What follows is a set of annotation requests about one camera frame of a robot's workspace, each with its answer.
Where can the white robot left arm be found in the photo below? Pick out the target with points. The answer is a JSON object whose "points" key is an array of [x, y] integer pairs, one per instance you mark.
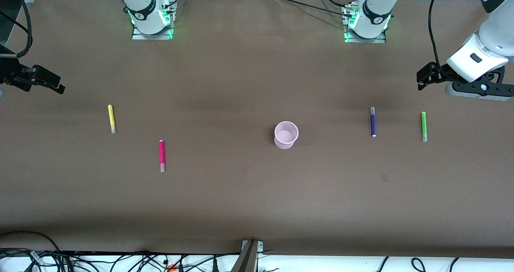
{"points": [[496, 31]]}

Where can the yellow highlighter pen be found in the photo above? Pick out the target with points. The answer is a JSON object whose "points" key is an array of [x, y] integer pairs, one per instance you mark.
{"points": [[111, 118]]}

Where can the pink highlighter pen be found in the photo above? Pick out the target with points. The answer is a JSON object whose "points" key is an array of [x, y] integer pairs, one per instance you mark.
{"points": [[162, 155]]}

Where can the pink mesh pen holder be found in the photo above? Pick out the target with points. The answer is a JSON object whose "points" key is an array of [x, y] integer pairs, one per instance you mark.
{"points": [[286, 135]]}

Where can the green highlighter pen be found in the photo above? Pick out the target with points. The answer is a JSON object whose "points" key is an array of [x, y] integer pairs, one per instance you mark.
{"points": [[423, 126]]}

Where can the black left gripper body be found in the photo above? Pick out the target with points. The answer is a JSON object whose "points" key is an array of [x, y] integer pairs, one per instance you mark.
{"points": [[437, 72]]}

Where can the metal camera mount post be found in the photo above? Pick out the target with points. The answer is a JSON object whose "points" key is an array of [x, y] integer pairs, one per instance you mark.
{"points": [[248, 258]]}

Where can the purple marker pen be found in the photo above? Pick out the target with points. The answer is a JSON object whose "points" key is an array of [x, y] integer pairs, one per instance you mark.
{"points": [[373, 122]]}

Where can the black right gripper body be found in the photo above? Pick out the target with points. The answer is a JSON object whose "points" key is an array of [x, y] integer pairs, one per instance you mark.
{"points": [[11, 72]]}

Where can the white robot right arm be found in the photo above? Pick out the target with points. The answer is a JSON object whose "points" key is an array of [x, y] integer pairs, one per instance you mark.
{"points": [[140, 11]]}

